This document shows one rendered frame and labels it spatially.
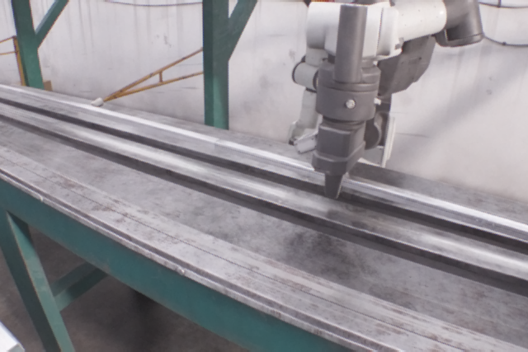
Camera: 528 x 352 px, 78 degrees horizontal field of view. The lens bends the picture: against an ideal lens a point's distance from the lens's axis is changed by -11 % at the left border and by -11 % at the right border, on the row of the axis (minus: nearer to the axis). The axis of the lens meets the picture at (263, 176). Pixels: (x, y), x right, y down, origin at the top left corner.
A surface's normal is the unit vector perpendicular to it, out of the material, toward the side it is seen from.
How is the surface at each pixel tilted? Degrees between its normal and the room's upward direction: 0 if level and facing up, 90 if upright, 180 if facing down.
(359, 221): 0
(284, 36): 90
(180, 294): 90
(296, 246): 0
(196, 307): 90
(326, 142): 90
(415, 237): 0
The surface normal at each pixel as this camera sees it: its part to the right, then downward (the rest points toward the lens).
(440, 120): -0.49, 0.38
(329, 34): -0.29, 0.43
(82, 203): 0.04, -0.89
